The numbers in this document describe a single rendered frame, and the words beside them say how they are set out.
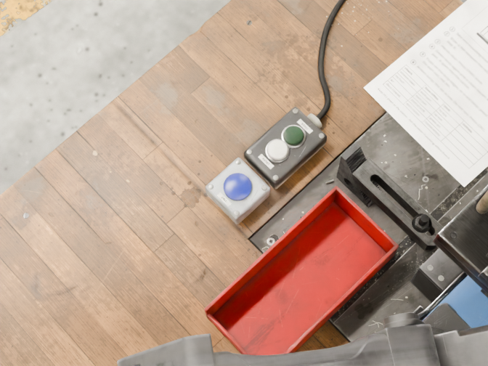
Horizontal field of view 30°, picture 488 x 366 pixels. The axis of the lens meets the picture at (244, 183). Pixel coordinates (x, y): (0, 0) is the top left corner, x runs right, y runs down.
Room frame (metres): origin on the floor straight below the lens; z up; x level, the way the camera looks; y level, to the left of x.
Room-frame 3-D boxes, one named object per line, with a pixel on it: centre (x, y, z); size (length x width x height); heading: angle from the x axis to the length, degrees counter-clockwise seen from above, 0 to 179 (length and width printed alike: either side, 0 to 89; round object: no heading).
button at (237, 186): (0.40, 0.01, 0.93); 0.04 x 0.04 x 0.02
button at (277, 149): (0.45, -0.05, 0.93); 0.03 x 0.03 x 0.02
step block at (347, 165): (0.40, -0.17, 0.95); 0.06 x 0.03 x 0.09; 39
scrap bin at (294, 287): (0.26, -0.07, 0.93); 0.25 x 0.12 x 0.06; 129
